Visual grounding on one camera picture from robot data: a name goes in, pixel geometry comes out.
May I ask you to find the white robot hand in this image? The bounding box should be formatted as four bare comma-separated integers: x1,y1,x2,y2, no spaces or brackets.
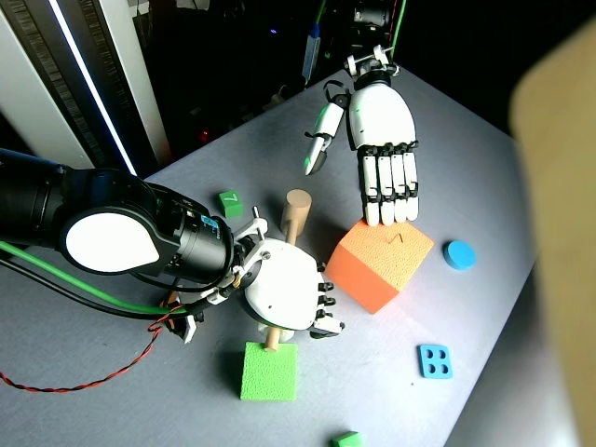
235,237,346,340
304,79,421,228

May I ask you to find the wooden mallet with white grip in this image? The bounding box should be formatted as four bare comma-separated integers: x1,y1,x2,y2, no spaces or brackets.
253,188,313,352

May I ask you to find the large orange foam cube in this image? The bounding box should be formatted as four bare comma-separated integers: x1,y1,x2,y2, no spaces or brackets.
324,218,437,316

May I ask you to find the blue round disc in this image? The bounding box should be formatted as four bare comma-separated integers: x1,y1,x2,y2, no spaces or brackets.
441,239,478,271

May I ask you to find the small green wedge block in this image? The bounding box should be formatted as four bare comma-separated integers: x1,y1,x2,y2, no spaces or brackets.
330,430,364,447

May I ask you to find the blue square four-hole block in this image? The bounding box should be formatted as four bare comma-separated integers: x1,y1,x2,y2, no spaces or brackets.
417,344,455,380

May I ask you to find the green foam cube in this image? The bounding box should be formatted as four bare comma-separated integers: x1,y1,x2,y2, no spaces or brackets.
239,341,299,402

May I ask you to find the small green number cube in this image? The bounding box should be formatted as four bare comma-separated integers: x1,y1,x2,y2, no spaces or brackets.
217,189,245,219

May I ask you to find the blurred tan board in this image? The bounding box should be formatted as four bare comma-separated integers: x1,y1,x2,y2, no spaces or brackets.
509,18,596,447

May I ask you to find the white column with light strip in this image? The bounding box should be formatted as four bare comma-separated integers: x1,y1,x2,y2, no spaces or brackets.
0,0,174,185

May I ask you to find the blue white cable adapter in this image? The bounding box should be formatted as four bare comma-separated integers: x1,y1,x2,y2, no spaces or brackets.
301,22,322,80

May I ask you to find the thin green cable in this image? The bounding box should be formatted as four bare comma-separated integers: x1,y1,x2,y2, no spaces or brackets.
390,0,408,53

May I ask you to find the thick green cable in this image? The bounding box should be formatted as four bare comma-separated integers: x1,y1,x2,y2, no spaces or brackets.
0,240,187,318

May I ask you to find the thick black cable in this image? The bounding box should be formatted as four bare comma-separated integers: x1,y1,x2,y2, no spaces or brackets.
0,259,187,323

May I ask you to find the red black twisted wire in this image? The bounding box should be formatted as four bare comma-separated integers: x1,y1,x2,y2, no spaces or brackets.
0,305,186,396

